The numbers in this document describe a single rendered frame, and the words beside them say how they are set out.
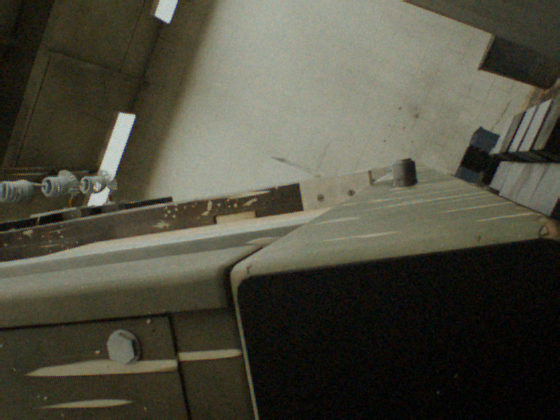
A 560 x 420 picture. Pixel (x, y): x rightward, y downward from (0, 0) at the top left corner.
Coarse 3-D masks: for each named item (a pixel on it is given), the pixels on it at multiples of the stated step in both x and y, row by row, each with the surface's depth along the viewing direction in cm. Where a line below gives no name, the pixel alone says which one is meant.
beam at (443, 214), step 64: (384, 192) 52; (448, 192) 37; (256, 256) 20; (320, 256) 18; (384, 256) 18; (448, 256) 17; (512, 256) 16; (256, 320) 19; (320, 320) 18; (384, 320) 17; (448, 320) 17; (512, 320) 16; (256, 384) 19; (320, 384) 18; (384, 384) 18; (448, 384) 17; (512, 384) 17
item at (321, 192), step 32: (256, 192) 96; (288, 192) 94; (320, 192) 92; (352, 192) 91; (64, 224) 107; (96, 224) 105; (128, 224) 103; (160, 224) 101; (192, 224) 99; (0, 256) 111; (32, 256) 109
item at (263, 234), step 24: (168, 240) 49; (192, 240) 46; (216, 240) 46; (240, 240) 45; (264, 240) 45; (0, 264) 55; (24, 264) 51; (48, 264) 51; (72, 264) 50; (96, 264) 49
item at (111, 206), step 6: (102, 174) 196; (108, 174) 198; (108, 180) 195; (114, 180) 197; (300, 180) 175; (108, 186) 195; (114, 186) 195; (228, 192) 183; (108, 198) 196; (102, 204) 192; (108, 204) 192; (114, 204) 198; (120, 204) 195; (102, 210) 195; (108, 210) 194; (114, 210) 194; (120, 210) 194
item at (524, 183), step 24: (528, 120) 55; (552, 120) 44; (504, 144) 64; (528, 144) 49; (552, 144) 43; (480, 168) 81; (504, 168) 71; (528, 168) 56; (552, 168) 47; (504, 192) 64; (528, 192) 52; (552, 192) 44; (552, 216) 42
